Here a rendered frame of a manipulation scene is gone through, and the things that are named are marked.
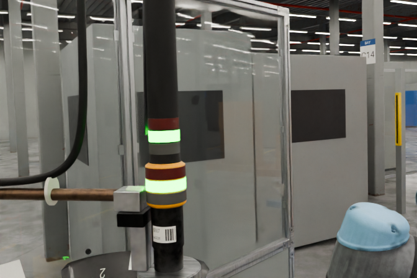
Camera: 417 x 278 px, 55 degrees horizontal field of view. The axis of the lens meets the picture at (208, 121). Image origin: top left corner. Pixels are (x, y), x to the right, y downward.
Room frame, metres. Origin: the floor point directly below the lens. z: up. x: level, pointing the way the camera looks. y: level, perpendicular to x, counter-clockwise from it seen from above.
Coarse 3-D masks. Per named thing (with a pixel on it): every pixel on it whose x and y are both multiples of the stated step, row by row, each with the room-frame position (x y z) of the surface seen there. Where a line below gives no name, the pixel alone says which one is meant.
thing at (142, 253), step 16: (128, 192) 0.43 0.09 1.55; (128, 208) 0.43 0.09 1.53; (144, 208) 0.44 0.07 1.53; (128, 224) 0.42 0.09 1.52; (144, 224) 0.42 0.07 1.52; (144, 240) 0.42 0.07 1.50; (144, 256) 0.42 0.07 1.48; (144, 272) 0.42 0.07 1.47; (160, 272) 0.42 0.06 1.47; (176, 272) 0.42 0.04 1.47; (192, 272) 0.42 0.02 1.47
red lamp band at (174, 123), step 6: (150, 120) 0.42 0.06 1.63; (156, 120) 0.42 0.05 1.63; (162, 120) 0.42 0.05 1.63; (168, 120) 0.42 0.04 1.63; (174, 120) 0.42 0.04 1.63; (150, 126) 0.42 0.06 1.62; (156, 126) 0.42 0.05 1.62; (162, 126) 0.42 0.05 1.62; (168, 126) 0.42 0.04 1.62; (174, 126) 0.42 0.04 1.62
